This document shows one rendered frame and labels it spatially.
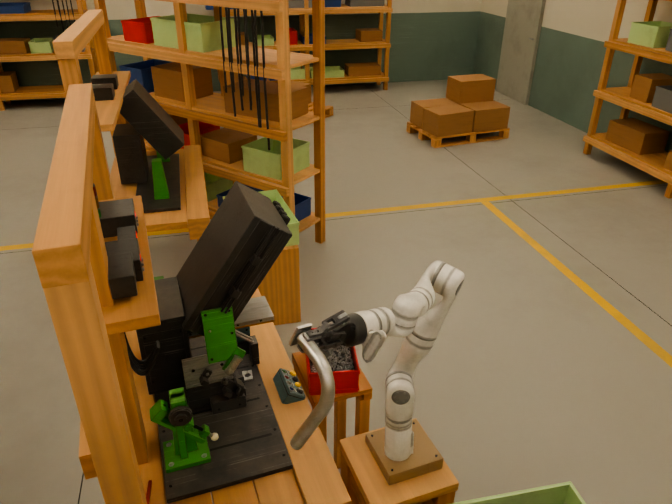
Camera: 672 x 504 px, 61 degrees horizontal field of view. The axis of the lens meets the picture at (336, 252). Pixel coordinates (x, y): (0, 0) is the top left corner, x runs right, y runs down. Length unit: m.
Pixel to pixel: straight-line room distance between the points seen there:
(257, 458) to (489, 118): 6.78
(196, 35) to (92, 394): 3.89
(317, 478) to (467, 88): 6.98
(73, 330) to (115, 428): 0.31
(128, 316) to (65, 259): 0.49
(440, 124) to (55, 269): 6.88
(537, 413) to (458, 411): 0.47
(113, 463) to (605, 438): 2.80
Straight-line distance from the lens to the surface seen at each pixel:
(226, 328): 2.19
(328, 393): 1.21
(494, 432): 3.54
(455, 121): 7.95
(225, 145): 5.11
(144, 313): 1.71
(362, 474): 2.12
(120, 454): 1.60
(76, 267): 1.27
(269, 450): 2.13
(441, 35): 11.82
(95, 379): 1.44
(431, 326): 1.76
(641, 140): 7.61
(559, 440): 3.61
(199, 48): 5.01
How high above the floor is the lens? 2.48
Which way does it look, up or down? 29 degrees down
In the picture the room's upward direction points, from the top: straight up
